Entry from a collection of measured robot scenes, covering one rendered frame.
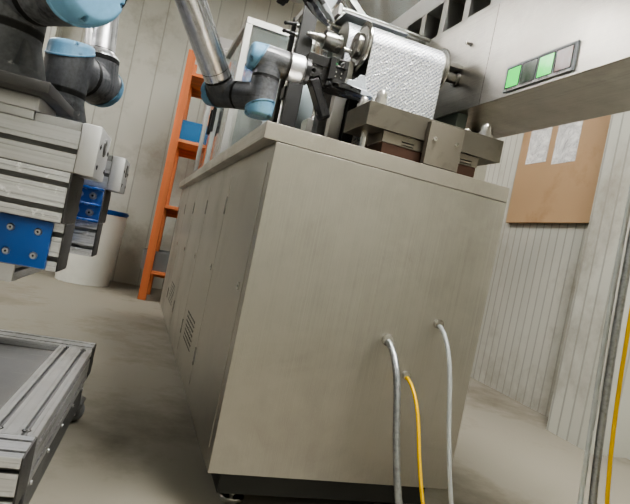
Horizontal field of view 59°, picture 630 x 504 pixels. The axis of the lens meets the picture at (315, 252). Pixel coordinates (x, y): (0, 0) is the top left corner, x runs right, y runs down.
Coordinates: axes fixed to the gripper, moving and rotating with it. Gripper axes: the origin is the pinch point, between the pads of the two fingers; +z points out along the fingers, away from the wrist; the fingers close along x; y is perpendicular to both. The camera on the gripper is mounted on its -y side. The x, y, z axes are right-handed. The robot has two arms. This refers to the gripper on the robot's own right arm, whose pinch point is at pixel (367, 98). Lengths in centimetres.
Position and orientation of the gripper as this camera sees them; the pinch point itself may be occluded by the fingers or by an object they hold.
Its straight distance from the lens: 164.5
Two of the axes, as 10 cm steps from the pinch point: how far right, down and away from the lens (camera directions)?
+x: -3.1, -0.7, 9.5
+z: 9.3, 1.9, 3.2
